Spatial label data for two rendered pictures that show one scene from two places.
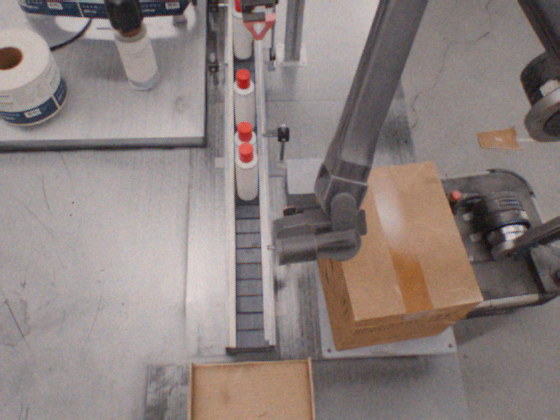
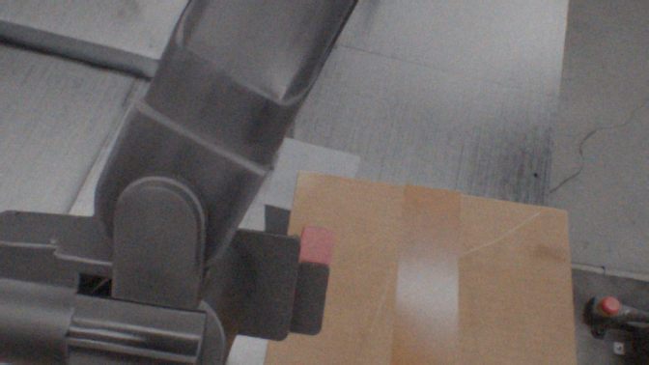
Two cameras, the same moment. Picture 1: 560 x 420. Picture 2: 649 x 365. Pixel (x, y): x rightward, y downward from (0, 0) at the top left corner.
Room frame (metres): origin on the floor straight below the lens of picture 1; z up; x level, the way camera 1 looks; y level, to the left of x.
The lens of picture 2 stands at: (0.24, -0.18, 1.63)
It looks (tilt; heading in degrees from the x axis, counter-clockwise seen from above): 60 degrees down; 13
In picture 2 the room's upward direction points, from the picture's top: 8 degrees clockwise
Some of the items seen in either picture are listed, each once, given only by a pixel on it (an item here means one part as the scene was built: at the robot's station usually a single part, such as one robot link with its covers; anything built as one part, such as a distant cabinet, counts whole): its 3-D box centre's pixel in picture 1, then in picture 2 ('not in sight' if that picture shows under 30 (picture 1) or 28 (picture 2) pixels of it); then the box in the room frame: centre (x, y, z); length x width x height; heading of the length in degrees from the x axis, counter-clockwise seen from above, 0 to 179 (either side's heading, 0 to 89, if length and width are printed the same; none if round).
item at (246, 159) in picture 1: (246, 171); not in sight; (0.61, 0.07, 0.98); 0.05 x 0.05 x 0.20
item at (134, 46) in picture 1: (132, 39); not in sight; (0.95, 0.39, 1.03); 0.09 x 0.09 x 0.30
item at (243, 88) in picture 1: (244, 101); not in sight; (0.82, 0.09, 0.98); 0.05 x 0.05 x 0.20
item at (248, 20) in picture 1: (257, 18); not in sight; (0.83, 0.06, 1.25); 0.07 x 0.07 x 0.09; 11
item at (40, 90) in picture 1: (18, 77); not in sight; (0.87, 0.68, 0.95); 0.20 x 0.20 x 0.14
